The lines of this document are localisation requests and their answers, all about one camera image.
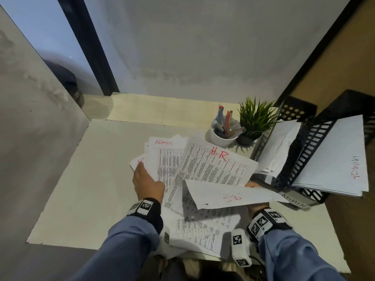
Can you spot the person's right hand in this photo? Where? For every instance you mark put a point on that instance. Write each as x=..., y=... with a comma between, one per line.
x=259, y=209

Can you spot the person's left hand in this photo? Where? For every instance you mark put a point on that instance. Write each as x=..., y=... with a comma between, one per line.
x=148, y=184

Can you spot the white paper sheet red heading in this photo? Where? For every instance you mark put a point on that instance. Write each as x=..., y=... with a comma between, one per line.
x=222, y=196

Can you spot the bundle of white papers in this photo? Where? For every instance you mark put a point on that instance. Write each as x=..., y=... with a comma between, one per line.
x=275, y=149
x=331, y=160

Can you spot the pile of printed papers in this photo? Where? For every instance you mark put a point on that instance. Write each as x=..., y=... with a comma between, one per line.
x=211, y=166

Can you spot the black ADMIN file holder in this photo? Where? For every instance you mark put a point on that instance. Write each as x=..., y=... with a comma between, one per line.
x=351, y=99

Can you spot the person's left forearm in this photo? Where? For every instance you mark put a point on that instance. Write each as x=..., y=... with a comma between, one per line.
x=117, y=251

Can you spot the person's right forearm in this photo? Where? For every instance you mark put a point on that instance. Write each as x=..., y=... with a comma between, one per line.
x=296, y=257

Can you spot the black left wrist band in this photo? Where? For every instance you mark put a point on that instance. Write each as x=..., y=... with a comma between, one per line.
x=149, y=213

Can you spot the white table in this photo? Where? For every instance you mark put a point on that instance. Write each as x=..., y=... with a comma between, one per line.
x=88, y=187

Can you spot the light wooden ledge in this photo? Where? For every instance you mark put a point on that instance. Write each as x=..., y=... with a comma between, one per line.
x=152, y=109

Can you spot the white pen cup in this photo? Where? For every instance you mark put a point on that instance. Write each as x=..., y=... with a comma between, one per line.
x=222, y=141

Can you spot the brown pen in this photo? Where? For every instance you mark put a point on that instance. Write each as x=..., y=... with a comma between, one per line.
x=236, y=132

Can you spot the green plant in black pot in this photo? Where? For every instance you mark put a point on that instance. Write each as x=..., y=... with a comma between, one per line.
x=255, y=119

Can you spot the grey white marker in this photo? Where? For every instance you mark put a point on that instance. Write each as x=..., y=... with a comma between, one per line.
x=218, y=128

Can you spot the orange pen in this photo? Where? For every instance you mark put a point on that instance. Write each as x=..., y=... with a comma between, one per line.
x=227, y=122

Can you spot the thin grey pen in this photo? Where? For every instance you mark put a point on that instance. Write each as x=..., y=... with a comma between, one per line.
x=231, y=116

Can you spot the red-capped marker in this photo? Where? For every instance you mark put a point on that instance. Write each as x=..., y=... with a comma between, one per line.
x=220, y=115

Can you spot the dark round object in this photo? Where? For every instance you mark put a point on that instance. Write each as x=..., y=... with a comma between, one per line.
x=63, y=81

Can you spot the black edge trim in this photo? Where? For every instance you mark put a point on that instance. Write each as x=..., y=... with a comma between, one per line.
x=319, y=52

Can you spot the frosted window glass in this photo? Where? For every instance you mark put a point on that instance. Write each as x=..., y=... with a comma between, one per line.
x=44, y=32

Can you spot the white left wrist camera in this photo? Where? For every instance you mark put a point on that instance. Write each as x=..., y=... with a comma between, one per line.
x=165, y=237

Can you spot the black window frame post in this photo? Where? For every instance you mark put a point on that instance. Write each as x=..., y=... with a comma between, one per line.
x=88, y=46

